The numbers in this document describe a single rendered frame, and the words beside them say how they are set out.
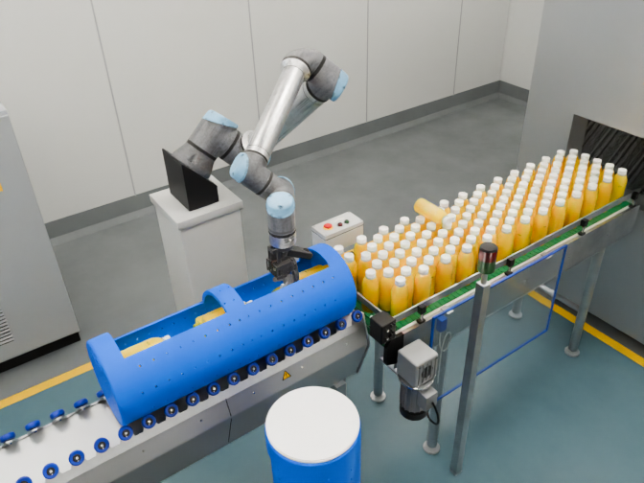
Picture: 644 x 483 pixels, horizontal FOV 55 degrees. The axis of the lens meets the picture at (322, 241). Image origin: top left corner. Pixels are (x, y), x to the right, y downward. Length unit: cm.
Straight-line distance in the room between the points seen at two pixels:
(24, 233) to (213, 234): 108
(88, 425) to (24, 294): 160
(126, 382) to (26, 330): 193
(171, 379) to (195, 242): 100
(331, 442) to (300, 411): 14
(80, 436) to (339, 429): 82
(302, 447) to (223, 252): 131
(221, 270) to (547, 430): 177
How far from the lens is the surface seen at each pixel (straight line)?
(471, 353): 251
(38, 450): 217
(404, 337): 238
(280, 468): 188
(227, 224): 284
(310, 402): 193
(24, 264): 356
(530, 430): 332
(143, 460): 213
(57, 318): 379
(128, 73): 471
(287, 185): 207
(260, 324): 201
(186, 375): 196
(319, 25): 539
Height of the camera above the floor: 248
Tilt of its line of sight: 34 degrees down
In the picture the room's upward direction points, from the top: 2 degrees counter-clockwise
